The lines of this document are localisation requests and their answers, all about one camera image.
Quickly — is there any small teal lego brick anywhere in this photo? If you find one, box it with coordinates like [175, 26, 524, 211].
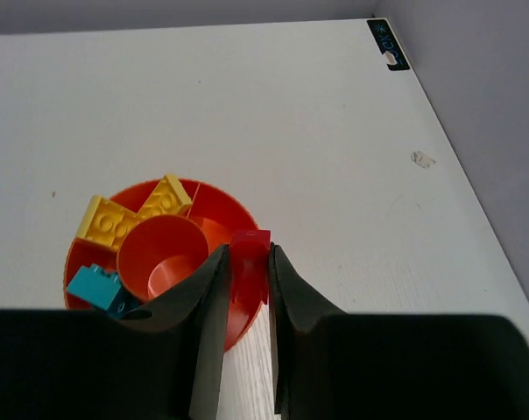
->
[67, 264, 122, 311]

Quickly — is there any small white scrap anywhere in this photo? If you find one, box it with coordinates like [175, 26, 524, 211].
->
[411, 151, 436, 169]

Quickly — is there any left blue corner sticker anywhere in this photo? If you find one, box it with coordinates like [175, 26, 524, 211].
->
[366, 18, 411, 71]

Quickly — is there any orange round divided container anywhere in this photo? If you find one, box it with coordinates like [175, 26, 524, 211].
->
[63, 178, 263, 350]

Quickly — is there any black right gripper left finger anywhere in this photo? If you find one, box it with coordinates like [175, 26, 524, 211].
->
[0, 246, 230, 419]

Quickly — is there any small red lego slope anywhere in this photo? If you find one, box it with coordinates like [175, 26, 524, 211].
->
[229, 230, 272, 305]

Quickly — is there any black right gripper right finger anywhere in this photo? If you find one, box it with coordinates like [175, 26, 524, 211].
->
[269, 246, 529, 419]

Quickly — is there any teal arched lego brick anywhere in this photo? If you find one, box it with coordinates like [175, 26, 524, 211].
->
[106, 296, 142, 319]

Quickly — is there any long yellow lego brick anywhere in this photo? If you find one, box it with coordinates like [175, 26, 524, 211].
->
[75, 195, 141, 252]

